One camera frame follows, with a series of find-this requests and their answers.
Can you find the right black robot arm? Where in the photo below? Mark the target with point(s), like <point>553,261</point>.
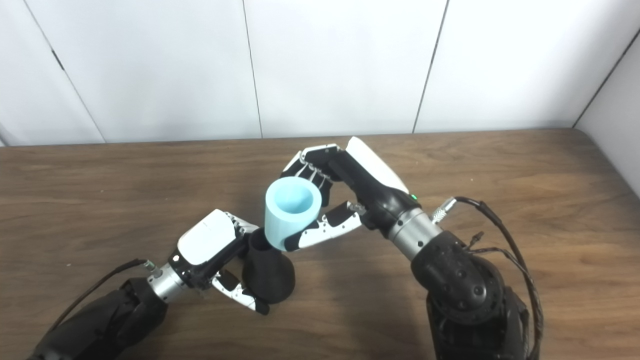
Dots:
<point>465,295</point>

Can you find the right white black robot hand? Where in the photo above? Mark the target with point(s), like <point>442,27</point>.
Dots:
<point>365,175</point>

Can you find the light blue cup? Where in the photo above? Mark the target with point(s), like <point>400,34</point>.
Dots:
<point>287,220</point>

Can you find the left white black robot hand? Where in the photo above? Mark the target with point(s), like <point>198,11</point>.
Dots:
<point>207,240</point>

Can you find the black funnel-shaped nozzle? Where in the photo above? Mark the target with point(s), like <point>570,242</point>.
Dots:
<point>267,277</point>

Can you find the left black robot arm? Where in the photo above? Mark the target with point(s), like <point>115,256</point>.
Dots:
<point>100,320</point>

